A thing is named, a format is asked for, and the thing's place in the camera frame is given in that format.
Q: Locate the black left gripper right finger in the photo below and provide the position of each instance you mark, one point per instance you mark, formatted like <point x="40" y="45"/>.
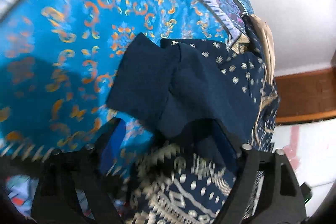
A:
<point x="281" y="199"/>

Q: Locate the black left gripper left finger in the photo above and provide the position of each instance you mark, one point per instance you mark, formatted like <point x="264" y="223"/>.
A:
<point x="74" y="186"/>

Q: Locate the navy patterned hooded garment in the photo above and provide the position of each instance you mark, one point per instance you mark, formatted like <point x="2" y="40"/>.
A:
<point x="190" y="94"/>

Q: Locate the blue patchwork bedspread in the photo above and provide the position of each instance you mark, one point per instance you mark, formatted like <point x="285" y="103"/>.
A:
<point x="59" y="59"/>

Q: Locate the brown wooden door frame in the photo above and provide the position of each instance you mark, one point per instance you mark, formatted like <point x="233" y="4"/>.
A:
<point x="306" y="97"/>

